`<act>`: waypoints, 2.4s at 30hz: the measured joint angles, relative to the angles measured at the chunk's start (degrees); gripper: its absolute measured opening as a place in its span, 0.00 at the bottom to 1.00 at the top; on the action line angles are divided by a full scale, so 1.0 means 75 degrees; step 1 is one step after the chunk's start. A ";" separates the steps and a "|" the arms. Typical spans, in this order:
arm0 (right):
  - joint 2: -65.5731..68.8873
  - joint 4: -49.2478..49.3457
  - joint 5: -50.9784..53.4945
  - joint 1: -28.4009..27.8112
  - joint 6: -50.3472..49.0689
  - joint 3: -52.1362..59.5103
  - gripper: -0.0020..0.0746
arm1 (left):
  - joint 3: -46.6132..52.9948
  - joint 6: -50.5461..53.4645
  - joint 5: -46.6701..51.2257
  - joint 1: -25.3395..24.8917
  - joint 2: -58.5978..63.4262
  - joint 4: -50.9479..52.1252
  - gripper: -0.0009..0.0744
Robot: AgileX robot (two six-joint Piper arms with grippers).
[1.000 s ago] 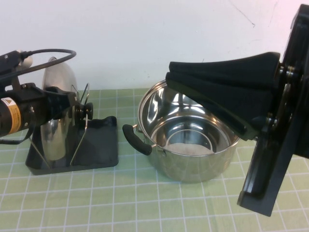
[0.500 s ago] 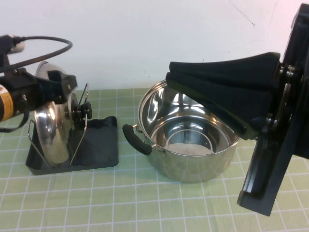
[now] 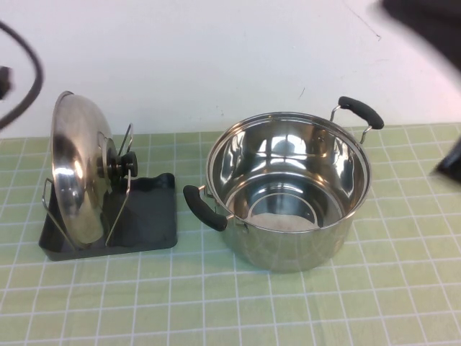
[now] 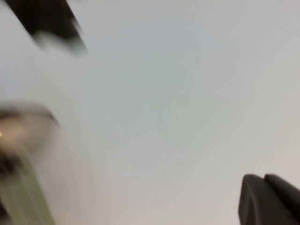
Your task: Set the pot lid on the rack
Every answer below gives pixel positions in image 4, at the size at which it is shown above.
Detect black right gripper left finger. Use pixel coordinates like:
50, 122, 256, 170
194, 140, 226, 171
4, 0, 89, 57

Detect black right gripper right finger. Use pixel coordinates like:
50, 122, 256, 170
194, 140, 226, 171
238, 173, 300, 225

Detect stainless steel pot lid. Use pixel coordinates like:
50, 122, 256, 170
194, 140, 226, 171
0, 100, 60, 179

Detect green checked table mat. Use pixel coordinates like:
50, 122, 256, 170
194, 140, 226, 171
0, 159, 56, 225

